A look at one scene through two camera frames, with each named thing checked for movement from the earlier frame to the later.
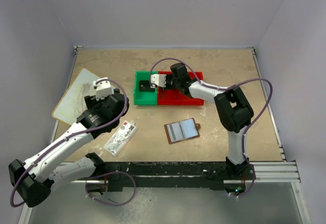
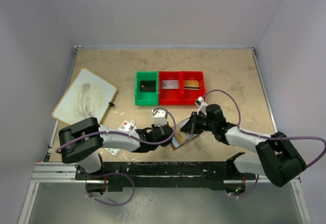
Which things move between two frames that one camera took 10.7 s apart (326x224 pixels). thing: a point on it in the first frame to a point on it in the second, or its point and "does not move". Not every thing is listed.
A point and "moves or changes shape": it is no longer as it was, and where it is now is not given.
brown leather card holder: (182, 131) moves or changes shape
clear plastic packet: (123, 134) does not move
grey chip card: (144, 85) does not move
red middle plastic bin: (168, 97) does not move
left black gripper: (89, 100) to (166, 134)
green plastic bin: (142, 98) does not move
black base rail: (211, 175) does not move
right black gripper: (160, 87) to (194, 123)
